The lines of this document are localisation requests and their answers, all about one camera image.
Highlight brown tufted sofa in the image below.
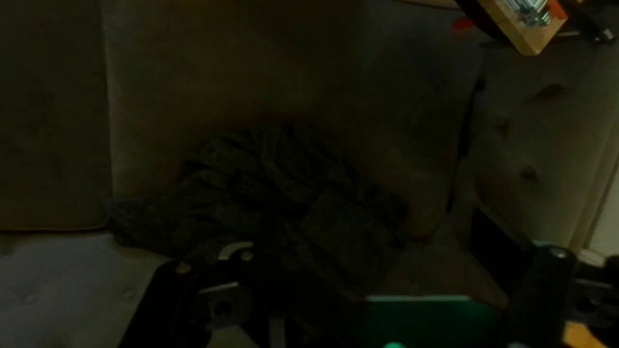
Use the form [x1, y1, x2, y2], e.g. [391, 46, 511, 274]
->
[0, 0, 619, 348]

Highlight green lit cart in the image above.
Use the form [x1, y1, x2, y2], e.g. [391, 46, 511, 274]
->
[472, 0, 571, 58]

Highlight black remote control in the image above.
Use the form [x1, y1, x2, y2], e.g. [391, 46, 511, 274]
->
[298, 185, 399, 292]

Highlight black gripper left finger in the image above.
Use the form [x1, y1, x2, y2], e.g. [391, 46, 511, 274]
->
[118, 241, 259, 348]

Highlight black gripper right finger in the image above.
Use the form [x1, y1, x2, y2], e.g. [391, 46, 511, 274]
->
[501, 245, 579, 348]

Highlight dark grey crumpled towel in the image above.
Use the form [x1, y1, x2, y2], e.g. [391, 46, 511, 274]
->
[105, 122, 414, 305]

